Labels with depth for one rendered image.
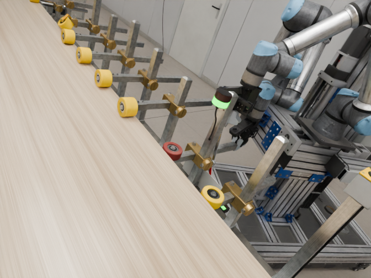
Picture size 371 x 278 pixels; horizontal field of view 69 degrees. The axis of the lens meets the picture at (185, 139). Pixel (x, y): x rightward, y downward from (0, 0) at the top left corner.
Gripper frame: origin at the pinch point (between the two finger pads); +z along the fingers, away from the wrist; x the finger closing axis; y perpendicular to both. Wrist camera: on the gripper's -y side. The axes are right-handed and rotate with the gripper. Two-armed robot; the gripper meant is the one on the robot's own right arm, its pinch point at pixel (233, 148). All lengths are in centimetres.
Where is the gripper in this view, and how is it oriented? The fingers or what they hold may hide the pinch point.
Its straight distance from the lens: 138.9
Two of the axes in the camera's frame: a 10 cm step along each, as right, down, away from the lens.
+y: 7.6, -1.4, 6.3
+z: -3.0, 7.9, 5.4
